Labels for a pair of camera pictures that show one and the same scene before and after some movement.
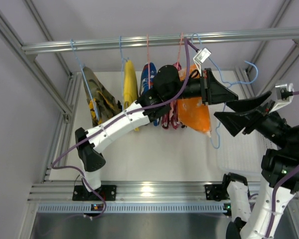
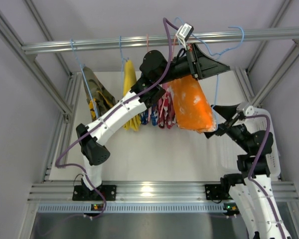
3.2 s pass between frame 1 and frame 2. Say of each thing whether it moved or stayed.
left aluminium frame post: stayed
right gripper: moved
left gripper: moved
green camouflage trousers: stayed
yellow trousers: stayed
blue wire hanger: moved
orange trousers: stayed
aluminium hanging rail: stayed
